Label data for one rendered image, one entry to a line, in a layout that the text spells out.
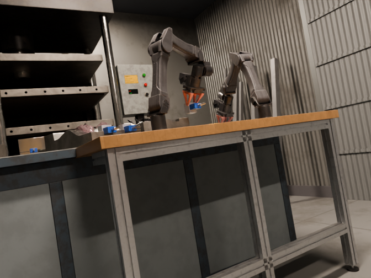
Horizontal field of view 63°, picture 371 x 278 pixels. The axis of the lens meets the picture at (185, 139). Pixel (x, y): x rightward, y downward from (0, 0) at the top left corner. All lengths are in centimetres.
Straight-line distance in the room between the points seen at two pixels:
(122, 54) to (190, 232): 330
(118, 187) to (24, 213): 51
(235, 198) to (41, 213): 98
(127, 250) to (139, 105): 162
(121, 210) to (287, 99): 298
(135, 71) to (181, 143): 152
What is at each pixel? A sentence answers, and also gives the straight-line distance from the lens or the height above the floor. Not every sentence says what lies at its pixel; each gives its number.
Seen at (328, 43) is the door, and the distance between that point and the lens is 339.
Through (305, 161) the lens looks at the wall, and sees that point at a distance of 367.
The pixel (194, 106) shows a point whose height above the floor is 93.
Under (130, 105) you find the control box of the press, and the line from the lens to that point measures 245.
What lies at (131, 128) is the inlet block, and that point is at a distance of 140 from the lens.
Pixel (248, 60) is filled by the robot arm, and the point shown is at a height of 114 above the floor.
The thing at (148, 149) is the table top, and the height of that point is 74.
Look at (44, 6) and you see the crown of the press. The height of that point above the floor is 181.
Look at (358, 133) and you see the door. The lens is 323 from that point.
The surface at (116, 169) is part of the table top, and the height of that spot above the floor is 69.
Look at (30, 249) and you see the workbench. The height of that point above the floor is 43.
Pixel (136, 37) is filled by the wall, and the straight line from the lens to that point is 468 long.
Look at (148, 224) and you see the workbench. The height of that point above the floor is 40.
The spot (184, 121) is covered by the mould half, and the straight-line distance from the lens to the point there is 162.
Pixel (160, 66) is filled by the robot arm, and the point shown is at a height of 108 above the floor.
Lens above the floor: 71
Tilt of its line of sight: 2 degrees up
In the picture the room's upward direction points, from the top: 9 degrees counter-clockwise
